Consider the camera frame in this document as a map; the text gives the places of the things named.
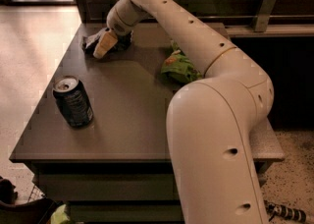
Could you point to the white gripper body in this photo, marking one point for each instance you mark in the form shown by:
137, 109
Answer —
117, 25

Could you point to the green bag at bottom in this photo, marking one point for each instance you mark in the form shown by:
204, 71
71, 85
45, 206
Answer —
60, 216

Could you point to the black soda can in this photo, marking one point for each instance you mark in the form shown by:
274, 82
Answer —
72, 101

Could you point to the black white striped handle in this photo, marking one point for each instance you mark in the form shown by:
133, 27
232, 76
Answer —
285, 212

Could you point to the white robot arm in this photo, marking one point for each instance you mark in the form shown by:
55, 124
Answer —
209, 121

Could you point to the grey drawer cabinet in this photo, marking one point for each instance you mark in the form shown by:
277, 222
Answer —
118, 168

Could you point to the green chip bag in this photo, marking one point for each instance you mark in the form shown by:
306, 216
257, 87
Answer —
179, 68

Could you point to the right metal wall bracket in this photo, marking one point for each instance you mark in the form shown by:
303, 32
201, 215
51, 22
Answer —
262, 17

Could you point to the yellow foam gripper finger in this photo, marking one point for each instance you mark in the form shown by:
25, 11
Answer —
106, 42

